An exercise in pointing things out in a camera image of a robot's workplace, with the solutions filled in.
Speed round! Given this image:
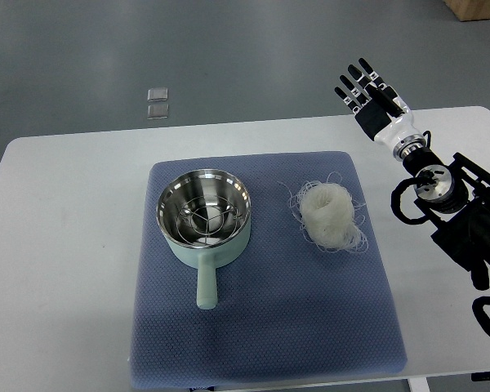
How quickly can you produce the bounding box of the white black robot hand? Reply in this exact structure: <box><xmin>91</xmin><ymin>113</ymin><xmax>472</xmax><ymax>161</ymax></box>
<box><xmin>335</xmin><ymin>58</ymin><xmax>428</xmax><ymax>161</ymax></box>

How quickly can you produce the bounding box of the white vermicelli bundle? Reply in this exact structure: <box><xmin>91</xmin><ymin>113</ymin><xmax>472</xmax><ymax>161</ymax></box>
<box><xmin>278</xmin><ymin>171</ymin><xmax>369</xmax><ymax>254</ymax></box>

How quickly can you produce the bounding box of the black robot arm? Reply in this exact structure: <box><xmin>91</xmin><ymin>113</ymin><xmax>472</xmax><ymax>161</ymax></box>
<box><xmin>390</xmin><ymin>131</ymin><xmax>490</xmax><ymax>291</ymax></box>

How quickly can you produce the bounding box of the mint green steel pot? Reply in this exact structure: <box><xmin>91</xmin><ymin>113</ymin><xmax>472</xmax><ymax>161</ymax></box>
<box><xmin>156</xmin><ymin>169</ymin><xmax>252</xmax><ymax>310</ymax></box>

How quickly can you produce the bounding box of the wooden box corner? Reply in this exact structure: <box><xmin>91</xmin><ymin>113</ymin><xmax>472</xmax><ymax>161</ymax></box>
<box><xmin>443</xmin><ymin>0</ymin><xmax>490</xmax><ymax>21</ymax></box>

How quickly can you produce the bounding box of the upper floor metal plate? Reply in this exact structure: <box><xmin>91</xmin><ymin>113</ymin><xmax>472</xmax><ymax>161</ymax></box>
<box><xmin>147</xmin><ymin>87</ymin><xmax>168</xmax><ymax>102</ymax></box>

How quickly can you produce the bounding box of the blue textured mat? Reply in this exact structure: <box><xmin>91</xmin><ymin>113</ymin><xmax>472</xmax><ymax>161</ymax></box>
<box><xmin>130</xmin><ymin>151</ymin><xmax>407</xmax><ymax>390</ymax></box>

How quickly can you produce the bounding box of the black cable loop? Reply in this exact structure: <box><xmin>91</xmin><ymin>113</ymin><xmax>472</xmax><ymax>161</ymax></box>
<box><xmin>471</xmin><ymin>295</ymin><xmax>490</xmax><ymax>347</ymax></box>

